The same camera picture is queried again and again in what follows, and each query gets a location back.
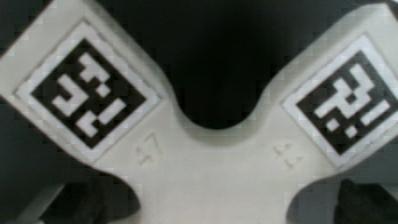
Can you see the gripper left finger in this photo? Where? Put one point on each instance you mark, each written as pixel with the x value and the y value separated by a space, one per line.
pixel 88 202

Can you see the white cross-shaped table base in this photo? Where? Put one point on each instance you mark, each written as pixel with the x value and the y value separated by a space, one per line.
pixel 213 177

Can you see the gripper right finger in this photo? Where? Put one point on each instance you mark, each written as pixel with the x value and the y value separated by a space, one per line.
pixel 346 202

